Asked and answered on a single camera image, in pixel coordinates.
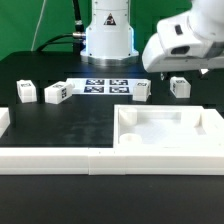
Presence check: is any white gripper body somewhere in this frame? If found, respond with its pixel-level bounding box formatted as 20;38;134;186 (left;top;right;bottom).
142;10;224;73

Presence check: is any white square tabletop tray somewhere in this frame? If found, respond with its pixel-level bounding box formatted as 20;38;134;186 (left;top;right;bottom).
113;105;224;148

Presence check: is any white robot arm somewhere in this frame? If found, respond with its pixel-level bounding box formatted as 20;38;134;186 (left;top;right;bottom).
81;0;224;73

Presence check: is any white marker tag sheet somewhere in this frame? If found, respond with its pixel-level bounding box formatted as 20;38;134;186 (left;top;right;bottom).
67;78;151;95

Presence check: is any white left fence piece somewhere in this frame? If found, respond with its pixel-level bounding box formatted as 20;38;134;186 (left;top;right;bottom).
0;107;10;137

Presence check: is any white front fence bar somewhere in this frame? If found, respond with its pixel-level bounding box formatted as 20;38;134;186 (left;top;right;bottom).
0;148;224;175

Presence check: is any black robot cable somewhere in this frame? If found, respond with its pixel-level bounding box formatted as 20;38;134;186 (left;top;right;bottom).
35;0;87;53

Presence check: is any thin white cable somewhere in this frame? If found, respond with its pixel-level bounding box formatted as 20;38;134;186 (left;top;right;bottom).
30;0;48;52

